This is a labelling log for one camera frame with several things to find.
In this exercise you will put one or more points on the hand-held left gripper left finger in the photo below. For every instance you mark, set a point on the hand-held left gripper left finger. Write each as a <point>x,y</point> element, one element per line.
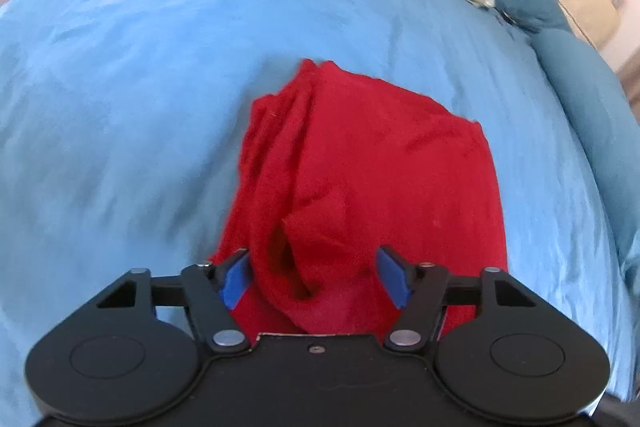
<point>235,282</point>

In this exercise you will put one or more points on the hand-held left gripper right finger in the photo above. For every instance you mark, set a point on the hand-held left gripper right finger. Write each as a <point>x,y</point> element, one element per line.
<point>392,277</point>

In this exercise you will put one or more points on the red knit sweater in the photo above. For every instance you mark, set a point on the red knit sweater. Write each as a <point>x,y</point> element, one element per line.
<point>380,187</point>

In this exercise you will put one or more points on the light blue bed sheet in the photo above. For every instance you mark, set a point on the light blue bed sheet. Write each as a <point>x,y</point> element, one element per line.
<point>125,107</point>

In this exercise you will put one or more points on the teal duvet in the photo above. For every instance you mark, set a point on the teal duvet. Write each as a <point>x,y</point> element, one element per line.
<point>595,117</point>

